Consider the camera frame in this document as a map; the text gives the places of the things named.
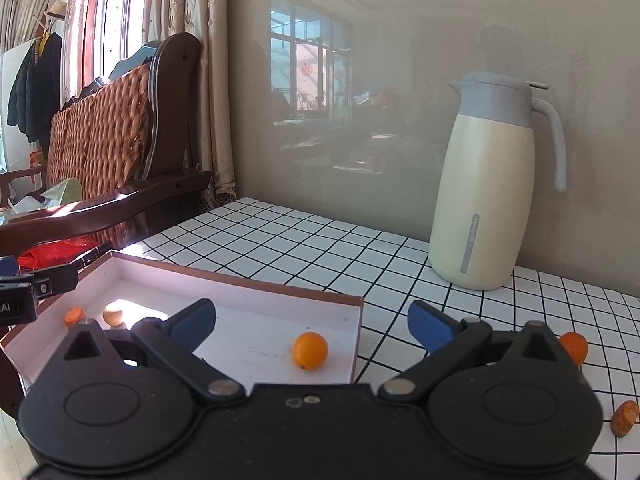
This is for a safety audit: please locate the brown cardboard tray box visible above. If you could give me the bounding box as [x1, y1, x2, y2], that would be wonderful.
[1, 252, 363, 416]

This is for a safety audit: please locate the cream thermos jug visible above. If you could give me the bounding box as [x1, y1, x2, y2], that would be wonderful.
[430, 72, 567, 290]

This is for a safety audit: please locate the beige floral curtain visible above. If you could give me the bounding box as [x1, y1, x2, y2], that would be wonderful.
[143, 0, 236, 207]

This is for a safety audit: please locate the small orange tangerine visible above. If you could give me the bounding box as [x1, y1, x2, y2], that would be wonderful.
[292, 332, 329, 370]

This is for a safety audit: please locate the red bag under armrest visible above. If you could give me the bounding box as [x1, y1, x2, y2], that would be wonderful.
[17, 236, 99, 272]

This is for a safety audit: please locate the orange tangerine on table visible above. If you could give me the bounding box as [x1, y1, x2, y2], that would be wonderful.
[559, 332, 589, 366]

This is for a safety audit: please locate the white refrigerator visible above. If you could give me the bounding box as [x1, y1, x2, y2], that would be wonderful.
[1, 40, 42, 172]

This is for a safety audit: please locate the black jacket on rack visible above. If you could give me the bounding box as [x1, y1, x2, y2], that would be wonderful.
[6, 32, 62, 156]

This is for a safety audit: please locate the straw hat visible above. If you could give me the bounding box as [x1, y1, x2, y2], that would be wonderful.
[44, 0, 67, 21]

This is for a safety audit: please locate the light green plastic item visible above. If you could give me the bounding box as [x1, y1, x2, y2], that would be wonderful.
[42, 178, 84, 208]

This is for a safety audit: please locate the orange carrot piece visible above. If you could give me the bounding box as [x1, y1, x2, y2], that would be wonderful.
[63, 307, 86, 330]

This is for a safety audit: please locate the wooden sofa with tufted cushion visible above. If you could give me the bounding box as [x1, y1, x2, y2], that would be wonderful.
[1, 32, 212, 256]

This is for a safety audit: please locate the cut carrot chunk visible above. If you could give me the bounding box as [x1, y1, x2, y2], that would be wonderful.
[610, 400, 639, 438]

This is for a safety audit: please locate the pale carrot piece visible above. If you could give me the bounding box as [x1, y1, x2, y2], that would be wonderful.
[102, 304, 124, 327]

